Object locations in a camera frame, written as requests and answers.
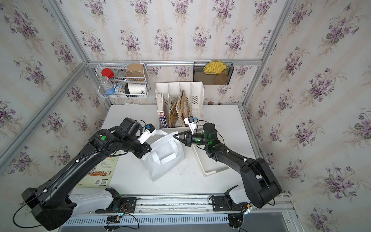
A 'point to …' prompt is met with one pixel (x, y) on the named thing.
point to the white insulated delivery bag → (167, 152)
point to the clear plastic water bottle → (108, 86)
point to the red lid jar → (108, 72)
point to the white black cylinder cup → (132, 88)
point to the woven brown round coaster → (220, 79)
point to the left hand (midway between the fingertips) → (152, 151)
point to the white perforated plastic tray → (206, 164)
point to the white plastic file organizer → (175, 101)
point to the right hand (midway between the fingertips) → (176, 137)
